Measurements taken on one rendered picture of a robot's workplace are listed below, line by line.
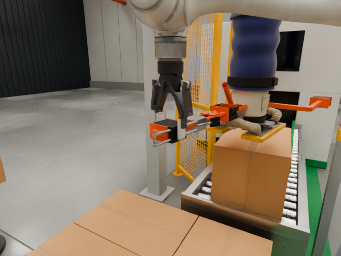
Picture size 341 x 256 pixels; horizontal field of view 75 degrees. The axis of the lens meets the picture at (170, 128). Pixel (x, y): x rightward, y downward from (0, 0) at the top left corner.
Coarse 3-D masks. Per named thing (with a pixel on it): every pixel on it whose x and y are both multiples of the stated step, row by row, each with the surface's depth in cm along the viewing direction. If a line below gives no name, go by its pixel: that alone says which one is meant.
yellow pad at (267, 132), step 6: (270, 120) 113; (276, 126) 111; (282, 126) 113; (246, 132) 103; (264, 132) 102; (270, 132) 103; (276, 132) 107; (246, 138) 99; (252, 138) 97; (258, 138) 95; (264, 138) 96
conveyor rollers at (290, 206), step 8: (296, 144) 245; (296, 152) 222; (296, 160) 206; (296, 168) 191; (296, 176) 176; (208, 184) 165; (288, 184) 164; (296, 184) 163; (208, 192) 156; (288, 192) 155; (288, 200) 148; (296, 200) 147; (288, 208) 140; (288, 216) 132
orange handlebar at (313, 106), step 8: (272, 104) 108; (280, 104) 106; (312, 104) 104; (320, 104) 112; (208, 112) 87; (216, 112) 87; (224, 112) 90; (208, 120) 80; (192, 128) 74; (160, 136) 65
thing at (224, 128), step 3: (207, 126) 113; (216, 126) 111; (219, 126) 111; (222, 126) 111; (225, 126) 111; (228, 126) 113; (207, 129) 112; (210, 129) 111; (213, 129) 110; (216, 129) 109; (219, 129) 108; (222, 129) 108; (225, 129) 109; (228, 129) 111; (231, 129) 113; (216, 132) 109; (219, 132) 108; (222, 132) 107; (225, 132) 109
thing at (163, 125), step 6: (162, 120) 72; (168, 120) 71; (174, 120) 71; (150, 126) 69; (156, 126) 67; (162, 126) 65; (168, 126) 65; (150, 132) 69; (168, 132) 65; (156, 138) 68; (162, 138) 66; (168, 138) 66
